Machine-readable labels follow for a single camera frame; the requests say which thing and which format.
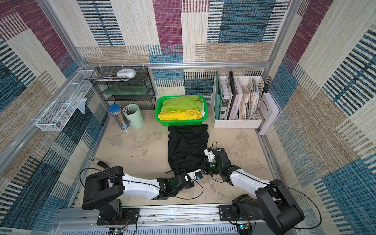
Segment black shorts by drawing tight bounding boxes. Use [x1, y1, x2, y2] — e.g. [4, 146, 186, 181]
[167, 124, 209, 176]

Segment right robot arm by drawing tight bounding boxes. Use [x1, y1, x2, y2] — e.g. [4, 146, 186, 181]
[203, 148, 305, 235]

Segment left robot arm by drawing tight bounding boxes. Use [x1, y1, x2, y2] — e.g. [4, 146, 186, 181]
[82, 166, 203, 221]

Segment green plastic basket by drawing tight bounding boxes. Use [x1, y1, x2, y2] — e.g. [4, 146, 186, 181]
[155, 95, 208, 126]

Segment yellow folded cloth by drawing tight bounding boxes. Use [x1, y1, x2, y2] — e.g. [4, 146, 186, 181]
[157, 110, 202, 121]

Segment green folder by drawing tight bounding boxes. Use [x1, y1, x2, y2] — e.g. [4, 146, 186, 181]
[214, 72, 223, 120]

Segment grey marker pen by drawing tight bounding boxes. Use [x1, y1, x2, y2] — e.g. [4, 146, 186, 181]
[90, 158, 109, 169]

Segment white box with text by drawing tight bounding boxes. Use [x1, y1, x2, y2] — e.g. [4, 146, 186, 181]
[259, 93, 280, 135]

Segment mint green cup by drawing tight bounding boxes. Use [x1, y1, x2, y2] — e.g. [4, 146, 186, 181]
[122, 104, 145, 129]

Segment white file organizer box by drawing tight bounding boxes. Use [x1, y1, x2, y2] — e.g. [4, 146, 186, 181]
[211, 72, 264, 129]

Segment lime green folded cloth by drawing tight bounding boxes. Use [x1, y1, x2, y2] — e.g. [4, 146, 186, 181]
[161, 96, 204, 112]

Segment blue lid pencil jar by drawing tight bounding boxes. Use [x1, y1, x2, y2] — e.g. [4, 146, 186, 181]
[109, 104, 129, 130]

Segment white round object on shelf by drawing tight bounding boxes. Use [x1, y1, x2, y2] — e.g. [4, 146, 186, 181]
[117, 69, 136, 79]

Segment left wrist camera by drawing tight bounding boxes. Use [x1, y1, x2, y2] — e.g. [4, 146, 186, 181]
[188, 169, 203, 181]

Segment black wire shelf rack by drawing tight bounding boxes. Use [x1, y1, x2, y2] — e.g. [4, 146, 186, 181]
[89, 66, 156, 110]

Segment white wire wall basket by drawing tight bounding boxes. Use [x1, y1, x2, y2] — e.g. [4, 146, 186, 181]
[36, 70, 92, 132]

